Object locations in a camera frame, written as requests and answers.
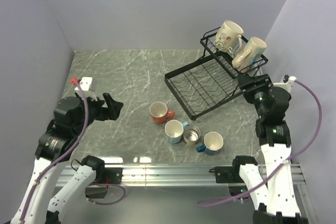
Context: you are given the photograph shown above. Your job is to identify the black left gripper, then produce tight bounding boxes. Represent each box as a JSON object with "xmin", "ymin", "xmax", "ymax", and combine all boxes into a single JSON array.
[{"xmin": 73, "ymin": 91, "xmax": 123, "ymax": 134}]

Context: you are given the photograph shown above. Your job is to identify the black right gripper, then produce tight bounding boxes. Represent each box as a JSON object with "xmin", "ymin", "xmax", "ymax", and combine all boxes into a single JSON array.
[{"xmin": 237, "ymin": 73, "xmax": 273, "ymax": 118}]

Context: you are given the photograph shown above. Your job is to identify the beige floral mug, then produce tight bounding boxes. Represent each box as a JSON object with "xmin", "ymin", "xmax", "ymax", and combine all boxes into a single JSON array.
[{"xmin": 232, "ymin": 37, "xmax": 267, "ymax": 72}]

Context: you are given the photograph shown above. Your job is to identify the orange mug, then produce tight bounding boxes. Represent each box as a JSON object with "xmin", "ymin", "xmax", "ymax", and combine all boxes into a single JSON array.
[{"xmin": 149, "ymin": 101, "xmax": 175, "ymax": 124}]

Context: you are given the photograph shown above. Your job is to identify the green inside floral mug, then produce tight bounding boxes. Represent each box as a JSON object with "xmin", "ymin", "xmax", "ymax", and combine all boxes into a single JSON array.
[{"xmin": 213, "ymin": 20, "xmax": 244, "ymax": 55}]

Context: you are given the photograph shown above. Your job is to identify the light blue mug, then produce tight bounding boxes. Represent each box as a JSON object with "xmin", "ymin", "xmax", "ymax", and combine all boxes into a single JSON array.
[{"xmin": 164, "ymin": 120, "xmax": 189, "ymax": 144}]

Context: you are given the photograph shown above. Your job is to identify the dark blue handled mug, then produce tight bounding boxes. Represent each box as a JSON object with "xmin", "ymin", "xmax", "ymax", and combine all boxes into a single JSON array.
[{"xmin": 196, "ymin": 132, "xmax": 224, "ymax": 156}]

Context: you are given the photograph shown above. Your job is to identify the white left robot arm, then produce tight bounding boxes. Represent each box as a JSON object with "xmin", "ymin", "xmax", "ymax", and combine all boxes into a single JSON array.
[{"xmin": 10, "ymin": 93, "xmax": 123, "ymax": 223}]

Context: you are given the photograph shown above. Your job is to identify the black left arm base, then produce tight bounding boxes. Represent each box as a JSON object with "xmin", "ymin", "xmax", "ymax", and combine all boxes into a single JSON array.
[{"xmin": 95, "ymin": 167, "xmax": 123, "ymax": 184}]

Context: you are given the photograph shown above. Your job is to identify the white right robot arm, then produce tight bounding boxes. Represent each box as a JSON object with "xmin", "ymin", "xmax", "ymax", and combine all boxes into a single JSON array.
[{"xmin": 231, "ymin": 74, "xmax": 309, "ymax": 223}]

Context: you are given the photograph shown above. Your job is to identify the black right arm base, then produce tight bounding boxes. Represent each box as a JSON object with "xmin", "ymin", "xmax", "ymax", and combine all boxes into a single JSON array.
[{"xmin": 208, "ymin": 166, "xmax": 244, "ymax": 184}]

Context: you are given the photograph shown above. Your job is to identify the stainless steel cup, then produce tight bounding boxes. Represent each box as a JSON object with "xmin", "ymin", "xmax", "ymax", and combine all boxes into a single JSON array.
[{"xmin": 183, "ymin": 125, "xmax": 201, "ymax": 146}]

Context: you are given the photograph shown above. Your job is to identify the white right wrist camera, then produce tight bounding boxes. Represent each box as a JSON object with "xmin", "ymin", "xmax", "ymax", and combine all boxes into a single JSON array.
[{"xmin": 280, "ymin": 74, "xmax": 297, "ymax": 93}]

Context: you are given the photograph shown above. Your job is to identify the black wire dish rack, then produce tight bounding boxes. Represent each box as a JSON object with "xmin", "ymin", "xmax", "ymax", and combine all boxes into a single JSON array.
[{"xmin": 164, "ymin": 28, "xmax": 268, "ymax": 121}]

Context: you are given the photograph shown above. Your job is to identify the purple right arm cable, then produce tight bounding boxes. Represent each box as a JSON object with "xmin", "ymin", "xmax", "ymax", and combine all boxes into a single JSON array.
[{"xmin": 196, "ymin": 79, "xmax": 322, "ymax": 208}]

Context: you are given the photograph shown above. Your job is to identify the aluminium mounting rail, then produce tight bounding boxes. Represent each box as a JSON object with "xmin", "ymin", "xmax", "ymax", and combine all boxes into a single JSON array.
[{"xmin": 56, "ymin": 163, "xmax": 307, "ymax": 188}]

